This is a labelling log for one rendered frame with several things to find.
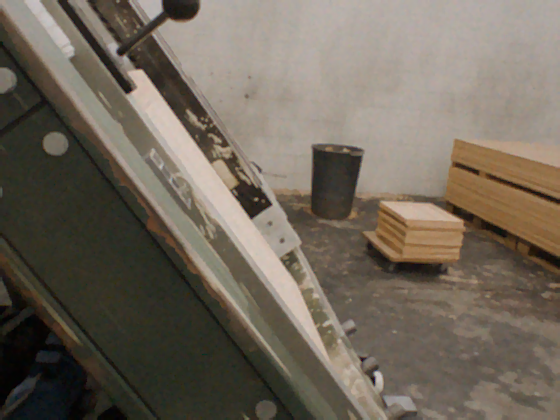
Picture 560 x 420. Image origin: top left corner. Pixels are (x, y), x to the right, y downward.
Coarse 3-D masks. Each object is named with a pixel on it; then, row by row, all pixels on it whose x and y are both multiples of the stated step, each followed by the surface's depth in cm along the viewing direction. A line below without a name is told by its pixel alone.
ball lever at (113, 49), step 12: (168, 0) 53; (180, 0) 52; (192, 0) 53; (168, 12) 53; (180, 12) 53; (192, 12) 53; (156, 24) 56; (132, 36) 57; (144, 36) 57; (108, 48) 59; (120, 48) 58; (132, 48) 58; (120, 60) 59
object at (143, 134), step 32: (64, 32) 57; (96, 64) 57; (96, 96) 58; (128, 96) 60; (128, 128) 59; (192, 192) 61; (224, 224) 65; (224, 256) 63; (256, 288) 64; (288, 320) 65; (320, 352) 70; (320, 384) 67; (352, 416) 69
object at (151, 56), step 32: (96, 0) 125; (128, 0) 126; (128, 32) 127; (160, 64) 129; (192, 96) 131; (192, 128) 133; (224, 160) 135; (256, 192) 138; (256, 224) 139; (288, 224) 140
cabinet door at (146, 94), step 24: (144, 96) 90; (168, 120) 102; (192, 144) 110; (192, 168) 90; (216, 192) 99; (240, 216) 109; (240, 240) 88; (264, 240) 121; (264, 264) 97; (288, 288) 107; (312, 336) 92
